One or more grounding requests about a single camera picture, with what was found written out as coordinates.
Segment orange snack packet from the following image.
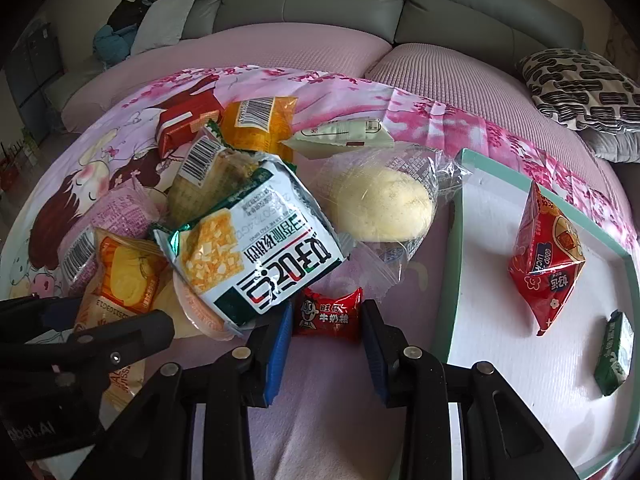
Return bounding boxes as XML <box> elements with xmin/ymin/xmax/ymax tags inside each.
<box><xmin>217</xmin><ymin>95</ymin><xmax>301</xmax><ymax>156</ymax></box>

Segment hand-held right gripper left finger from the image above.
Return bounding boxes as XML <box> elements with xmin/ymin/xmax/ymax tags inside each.
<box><xmin>70</xmin><ymin>300</ymin><xmax>296</xmax><ymax>480</ymax></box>

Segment grey pillow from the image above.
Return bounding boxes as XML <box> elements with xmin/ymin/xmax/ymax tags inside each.
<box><xmin>580</xmin><ymin>125</ymin><xmax>640</xmax><ymax>163</ymax></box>

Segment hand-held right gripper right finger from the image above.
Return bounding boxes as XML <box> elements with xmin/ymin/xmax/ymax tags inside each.
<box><xmin>357</xmin><ymin>299</ymin><xmax>581</xmax><ymax>480</ymax></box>

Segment round bun in clear packet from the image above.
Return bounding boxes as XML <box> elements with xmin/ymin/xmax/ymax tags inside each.
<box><xmin>312</xmin><ymin>145</ymin><xmax>473</xmax><ymax>303</ymax></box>

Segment black white patterned pillow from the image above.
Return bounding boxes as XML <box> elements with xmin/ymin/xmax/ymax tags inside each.
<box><xmin>515</xmin><ymin>47</ymin><xmax>640</xmax><ymax>133</ymax></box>

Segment white green cracker packet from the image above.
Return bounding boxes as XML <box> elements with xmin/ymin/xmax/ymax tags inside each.
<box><xmin>152</xmin><ymin>152</ymin><xmax>348</xmax><ymax>328</ymax></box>

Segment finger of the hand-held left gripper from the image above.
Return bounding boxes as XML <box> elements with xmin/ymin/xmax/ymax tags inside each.
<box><xmin>50</xmin><ymin>310</ymin><xmax>176</xmax><ymax>386</ymax></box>
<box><xmin>0</xmin><ymin>297</ymin><xmax>76</xmax><ymax>346</ymax></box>

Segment pink printed blanket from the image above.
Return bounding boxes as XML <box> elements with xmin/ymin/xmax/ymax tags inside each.
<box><xmin>0</xmin><ymin>62</ymin><xmax>640</xmax><ymax>311</ymax></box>

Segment round biscuit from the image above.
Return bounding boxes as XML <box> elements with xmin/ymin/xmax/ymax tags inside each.
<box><xmin>165</xmin><ymin>127</ymin><xmax>271</xmax><ymax>231</ymax></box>

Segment small green snack packet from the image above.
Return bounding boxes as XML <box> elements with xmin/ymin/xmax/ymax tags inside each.
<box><xmin>594</xmin><ymin>309</ymin><xmax>636</xmax><ymax>397</ymax></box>

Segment white box with teal rim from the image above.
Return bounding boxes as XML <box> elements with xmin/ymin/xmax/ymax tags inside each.
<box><xmin>431</xmin><ymin>147</ymin><xmax>640</xmax><ymax>480</ymax></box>

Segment grey cabinet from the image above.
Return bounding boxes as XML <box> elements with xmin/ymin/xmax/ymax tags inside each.
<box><xmin>5</xmin><ymin>15</ymin><xmax>66</xmax><ymax>126</ymax></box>

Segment pink snack packet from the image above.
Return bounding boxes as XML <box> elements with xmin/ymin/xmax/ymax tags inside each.
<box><xmin>57</xmin><ymin>180</ymin><xmax>171</xmax><ymax>291</ymax></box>

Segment red triangular snack packet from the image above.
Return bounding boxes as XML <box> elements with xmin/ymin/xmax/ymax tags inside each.
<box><xmin>507</xmin><ymin>180</ymin><xmax>587</xmax><ymax>337</ymax></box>

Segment teal cloth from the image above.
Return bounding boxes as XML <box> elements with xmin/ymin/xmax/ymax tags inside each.
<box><xmin>92</xmin><ymin>24</ymin><xmax>138</xmax><ymax>67</ymax></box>

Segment white green biscuit packet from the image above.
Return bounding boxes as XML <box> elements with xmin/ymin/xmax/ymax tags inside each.
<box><xmin>282</xmin><ymin>115</ymin><xmax>396</xmax><ymax>161</ymax></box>

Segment dark clothes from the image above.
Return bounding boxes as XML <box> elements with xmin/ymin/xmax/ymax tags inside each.
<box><xmin>106</xmin><ymin>0</ymin><xmax>156</xmax><ymax>33</ymax></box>

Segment orange yellow cake packet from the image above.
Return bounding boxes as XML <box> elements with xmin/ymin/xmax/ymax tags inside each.
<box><xmin>75</xmin><ymin>227</ymin><xmax>176</xmax><ymax>411</ymax></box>

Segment small red candy packet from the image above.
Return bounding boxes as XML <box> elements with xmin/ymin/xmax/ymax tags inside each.
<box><xmin>291</xmin><ymin>287</ymin><xmax>365</xmax><ymax>345</ymax></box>

